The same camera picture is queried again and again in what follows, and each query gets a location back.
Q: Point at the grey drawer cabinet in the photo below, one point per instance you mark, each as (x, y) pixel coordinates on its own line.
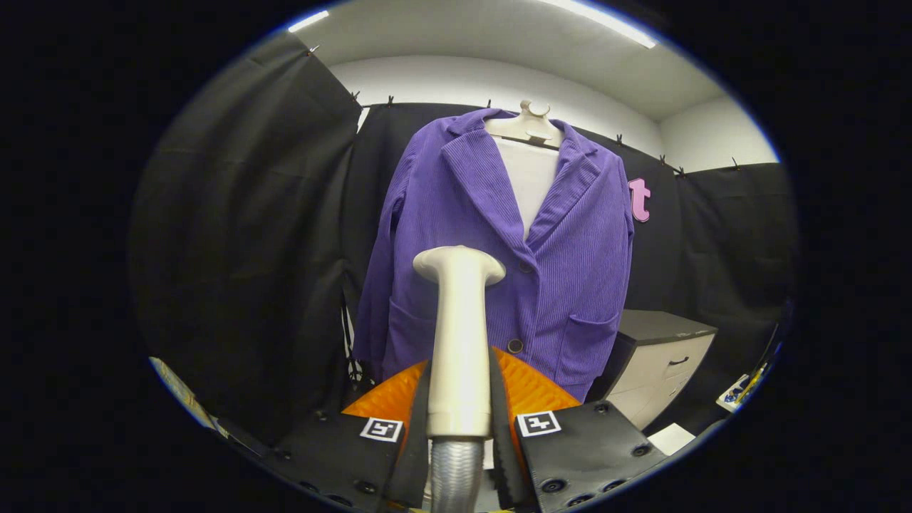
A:
(662, 363)

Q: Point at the patterned flat item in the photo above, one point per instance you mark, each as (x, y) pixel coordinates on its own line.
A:
(178, 392)

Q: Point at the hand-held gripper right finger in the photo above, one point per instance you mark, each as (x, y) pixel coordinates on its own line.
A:
(507, 463)

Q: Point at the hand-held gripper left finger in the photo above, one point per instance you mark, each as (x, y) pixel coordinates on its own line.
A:
(417, 463)

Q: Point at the white cloth under jacket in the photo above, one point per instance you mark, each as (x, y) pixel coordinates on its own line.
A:
(531, 185)

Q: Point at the row of black clips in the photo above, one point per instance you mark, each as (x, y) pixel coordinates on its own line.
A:
(390, 100)

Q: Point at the white clothes hanger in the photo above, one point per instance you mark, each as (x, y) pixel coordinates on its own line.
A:
(524, 128)

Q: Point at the narrow ceiling light panel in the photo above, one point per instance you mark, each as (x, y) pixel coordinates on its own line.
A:
(308, 21)

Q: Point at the white paper sheet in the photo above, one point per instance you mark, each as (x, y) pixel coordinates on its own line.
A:
(671, 439)

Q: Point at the white garment steamer head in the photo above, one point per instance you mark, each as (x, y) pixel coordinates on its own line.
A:
(459, 342)

